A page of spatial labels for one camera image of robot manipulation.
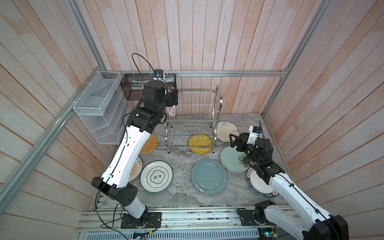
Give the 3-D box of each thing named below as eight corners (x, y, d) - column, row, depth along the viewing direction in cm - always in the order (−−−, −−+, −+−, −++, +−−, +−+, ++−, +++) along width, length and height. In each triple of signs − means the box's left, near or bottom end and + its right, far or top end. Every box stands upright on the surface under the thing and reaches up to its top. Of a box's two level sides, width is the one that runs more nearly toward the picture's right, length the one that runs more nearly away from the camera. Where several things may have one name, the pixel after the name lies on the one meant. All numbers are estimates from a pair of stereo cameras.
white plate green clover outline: (138, 192, 84) (137, 191, 82) (144, 162, 96) (143, 160, 94) (171, 192, 84) (171, 191, 82) (173, 162, 96) (173, 160, 94)
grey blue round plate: (191, 195, 83) (191, 194, 82) (191, 160, 97) (191, 158, 95) (229, 195, 83) (230, 194, 82) (224, 160, 97) (224, 158, 95)
